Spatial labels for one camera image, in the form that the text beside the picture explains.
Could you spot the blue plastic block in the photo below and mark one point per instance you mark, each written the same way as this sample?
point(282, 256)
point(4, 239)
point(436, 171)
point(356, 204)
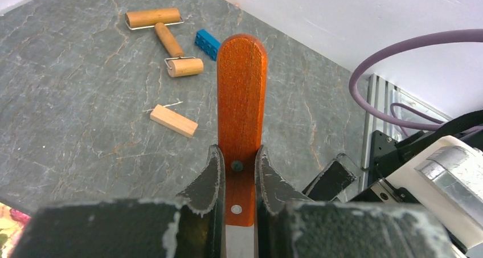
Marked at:
point(207, 43)

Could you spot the metal scraper with wooden handle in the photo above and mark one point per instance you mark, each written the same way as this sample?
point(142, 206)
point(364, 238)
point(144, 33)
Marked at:
point(242, 65)

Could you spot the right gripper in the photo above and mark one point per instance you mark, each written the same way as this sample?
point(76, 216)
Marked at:
point(289, 224)

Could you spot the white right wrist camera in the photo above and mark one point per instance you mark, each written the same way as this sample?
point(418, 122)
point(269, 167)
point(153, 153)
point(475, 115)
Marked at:
point(446, 178)

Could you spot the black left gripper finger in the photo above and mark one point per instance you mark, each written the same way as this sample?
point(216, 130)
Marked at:
point(189, 225)

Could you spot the small wooden block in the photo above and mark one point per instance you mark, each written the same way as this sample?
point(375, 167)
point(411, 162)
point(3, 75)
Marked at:
point(174, 121)

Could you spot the floral pattern tray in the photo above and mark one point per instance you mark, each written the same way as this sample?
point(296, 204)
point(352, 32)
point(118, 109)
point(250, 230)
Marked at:
point(13, 223)

